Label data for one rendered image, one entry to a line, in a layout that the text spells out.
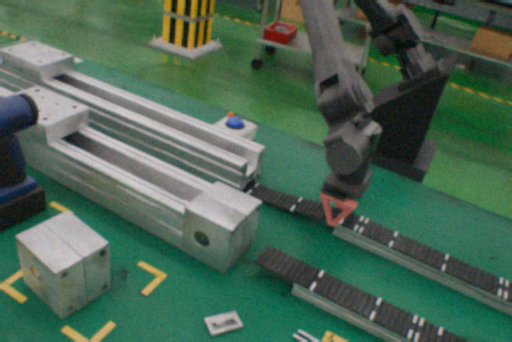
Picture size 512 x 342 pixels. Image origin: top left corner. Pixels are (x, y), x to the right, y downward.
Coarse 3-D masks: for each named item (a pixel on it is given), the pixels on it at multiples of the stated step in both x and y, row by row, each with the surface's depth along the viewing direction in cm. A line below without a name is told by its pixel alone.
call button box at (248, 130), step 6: (222, 120) 109; (216, 126) 106; (222, 126) 106; (228, 126) 106; (246, 126) 108; (252, 126) 108; (234, 132) 105; (240, 132) 105; (246, 132) 106; (252, 132) 108; (246, 138) 106; (252, 138) 110
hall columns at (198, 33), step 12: (168, 0) 382; (180, 0) 377; (192, 0) 371; (204, 0) 381; (168, 12) 387; (180, 12) 382; (192, 12) 376; (204, 12) 389; (168, 24) 393; (180, 24) 387; (192, 24) 382; (204, 24) 396; (168, 36) 399; (180, 36) 393; (192, 36) 388; (204, 36) 404
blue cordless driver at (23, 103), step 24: (24, 96) 73; (0, 120) 68; (24, 120) 71; (0, 144) 70; (0, 168) 73; (24, 168) 78; (0, 192) 75; (24, 192) 78; (0, 216) 75; (24, 216) 79
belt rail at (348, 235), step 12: (336, 228) 88; (348, 240) 87; (360, 240) 86; (372, 240) 84; (384, 252) 84; (396, 252) 82; (408, 264) 82; (420, 264) 81; (432, 276) 80; (444, 276) 80; (456, 288) 79; (468, 288) 78; (480, 300) 77; (492, 300) 76; (504, 300) 75
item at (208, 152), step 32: (0, 64) 116; (64, 96) 109; (96, 96) 112; (128, 96) 108; (96, 128) 106; (128, 128) 101; (160, 128) 96; (192, 128) 101; (192, 160) 95; (224, 160) 90; (256, 160) 95
